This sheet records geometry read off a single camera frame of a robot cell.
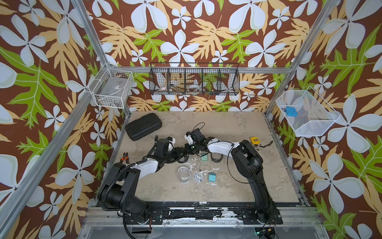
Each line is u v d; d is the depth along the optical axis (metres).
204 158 0.92
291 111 0.86
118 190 0.44
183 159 0.88
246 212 0.76
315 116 0.77
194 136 0.80
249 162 0.56
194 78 0.97
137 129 1.02
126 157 0.96
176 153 0.80
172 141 0.86
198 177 0.88
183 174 0.88
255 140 1.01
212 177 0.86
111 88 0.86
